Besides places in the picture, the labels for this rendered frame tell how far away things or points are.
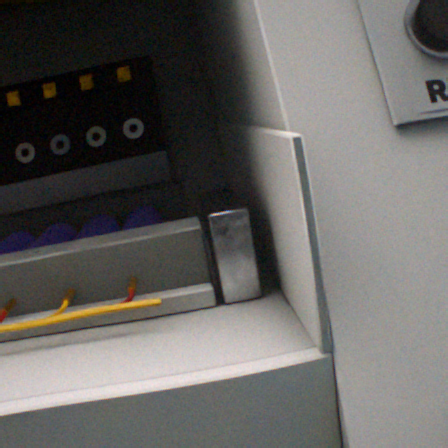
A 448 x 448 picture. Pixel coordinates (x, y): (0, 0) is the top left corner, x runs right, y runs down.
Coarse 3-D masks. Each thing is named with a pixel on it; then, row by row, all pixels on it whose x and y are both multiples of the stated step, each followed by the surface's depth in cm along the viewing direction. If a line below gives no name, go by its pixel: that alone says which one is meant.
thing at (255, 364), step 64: (256, 128) 18; (0, 192) 31; (64, 192) 31; (256, 192) 20; (256, 256) 18; (320, 256) 13; (192, 320) 17; (256, 320) 17; (320, 320) 13; (0, 384) 15; (64, 384) 14; (128, 384) 14; (192, 384) 13; (256, 384) 13; (320, 384) 14
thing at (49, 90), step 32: (128, 64) 31; (0, 96) 30; (32, 96) 30; (64, 96) 31; (96, 96) 31; (128, 96) 31; (0, 128) 31; (32, 128) 31; (64, 128) 31; (160, 128) 32; (0, 160) 31; (32, 160) 31; (64, 160) 31; (96, 160) 32
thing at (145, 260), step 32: (160, 224) 20; (192, 224) 19; (0, 256) 19; (32, 256) 18; (64, 256) 18; (96, 256) 18; (128, 256) 18; (160, 256) 18; (192, 256) 18; (0, 288) 18; (32, 288) 18; (64, 288) 18; (96, 288) 18; (128, 288) 17; (160, 288) 19; (0, 320) 17; (32, 320) 17; (64, 320) 17
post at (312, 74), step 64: (256, 0) 15; (320, 0) 15; (256, 64) 17; (320, 64) 14; (320, 128) 14; (384, 128) 14; (320, 192) 14; (384, 192) 14; (384, 256) 14; (384, 320) 14; (384, 384) 13
